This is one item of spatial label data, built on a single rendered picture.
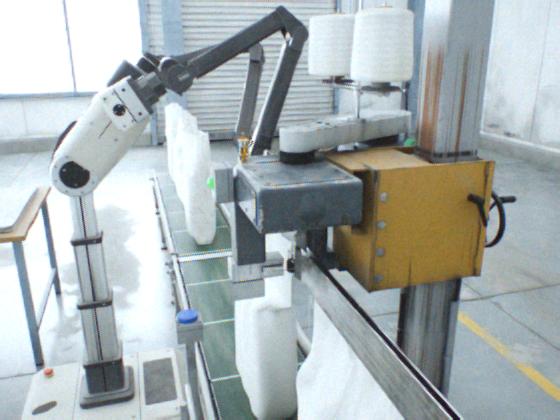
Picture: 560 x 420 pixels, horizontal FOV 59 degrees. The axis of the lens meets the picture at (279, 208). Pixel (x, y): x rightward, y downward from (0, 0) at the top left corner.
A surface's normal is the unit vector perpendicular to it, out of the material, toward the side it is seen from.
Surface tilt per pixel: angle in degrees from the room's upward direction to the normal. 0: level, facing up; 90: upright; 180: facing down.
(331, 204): 90
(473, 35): 90
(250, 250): 90
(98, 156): 115
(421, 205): 90
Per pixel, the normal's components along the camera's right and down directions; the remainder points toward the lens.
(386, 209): 0.29, 0.30
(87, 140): -0.10, 0.69
